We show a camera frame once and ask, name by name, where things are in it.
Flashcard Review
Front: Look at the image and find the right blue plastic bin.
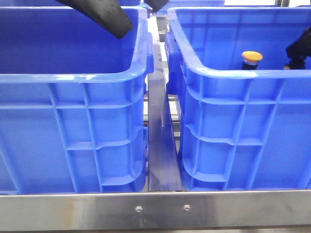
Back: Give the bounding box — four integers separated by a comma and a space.
166, 7, 311, 191

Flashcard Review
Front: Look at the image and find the dark blue divider rail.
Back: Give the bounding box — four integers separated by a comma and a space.
148, 36, 182, 192

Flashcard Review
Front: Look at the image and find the blue plastic bin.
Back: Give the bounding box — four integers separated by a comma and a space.
166, 7, 311, 191
0, 6, 154, 195

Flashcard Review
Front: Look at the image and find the far blue crate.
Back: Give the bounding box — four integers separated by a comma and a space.
152, 0, 225, 17

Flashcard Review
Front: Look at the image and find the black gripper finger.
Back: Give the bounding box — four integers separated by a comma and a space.
143, 0, 169, 13
59, 0, 133, 39

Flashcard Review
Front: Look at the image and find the left blue plastic bin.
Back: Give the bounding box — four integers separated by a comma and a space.
0, 6, 154, 195

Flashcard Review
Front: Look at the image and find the yellow mushroom push button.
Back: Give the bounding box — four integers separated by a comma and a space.
242, 50, 263, 70

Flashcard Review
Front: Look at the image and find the blue bin behind left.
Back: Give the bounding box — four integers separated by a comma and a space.
0, 0, 150, 9

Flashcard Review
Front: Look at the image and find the stainless steel front rail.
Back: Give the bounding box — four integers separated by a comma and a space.
0, 190, 311, 231

